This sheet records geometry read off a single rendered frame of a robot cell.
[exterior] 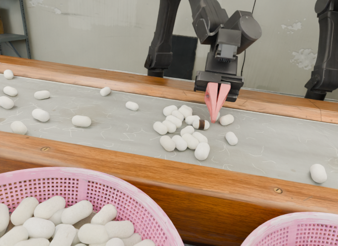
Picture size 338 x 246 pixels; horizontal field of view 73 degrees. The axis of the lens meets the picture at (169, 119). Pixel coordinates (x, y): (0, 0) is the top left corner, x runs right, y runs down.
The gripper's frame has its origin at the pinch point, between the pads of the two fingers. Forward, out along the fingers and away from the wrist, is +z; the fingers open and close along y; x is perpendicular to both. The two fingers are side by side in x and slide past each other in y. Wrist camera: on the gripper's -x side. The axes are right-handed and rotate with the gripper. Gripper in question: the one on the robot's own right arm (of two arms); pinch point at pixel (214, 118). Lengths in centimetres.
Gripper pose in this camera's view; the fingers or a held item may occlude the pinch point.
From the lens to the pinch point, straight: 48.6
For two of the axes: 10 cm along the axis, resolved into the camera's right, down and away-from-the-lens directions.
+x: 0.1, 4.3, 9.0
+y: 9.8, 1.6, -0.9
